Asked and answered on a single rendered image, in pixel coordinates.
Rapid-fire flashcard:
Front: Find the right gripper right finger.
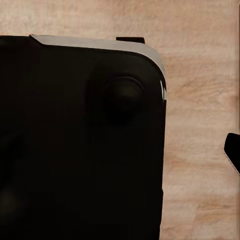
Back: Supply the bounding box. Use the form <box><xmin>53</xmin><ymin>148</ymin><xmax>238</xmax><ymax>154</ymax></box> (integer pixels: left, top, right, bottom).
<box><xmin>224</xmin><ymin>132</ymin><xmax>240</xmax><ymax>173</ymax></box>

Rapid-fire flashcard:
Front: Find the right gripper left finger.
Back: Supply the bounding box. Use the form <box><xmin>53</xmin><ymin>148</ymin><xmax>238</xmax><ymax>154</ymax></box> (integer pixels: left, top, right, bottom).
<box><xmin>0</xmin><ymin>133</ymin><xmax>26</xmax><ymax>193</ymax></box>

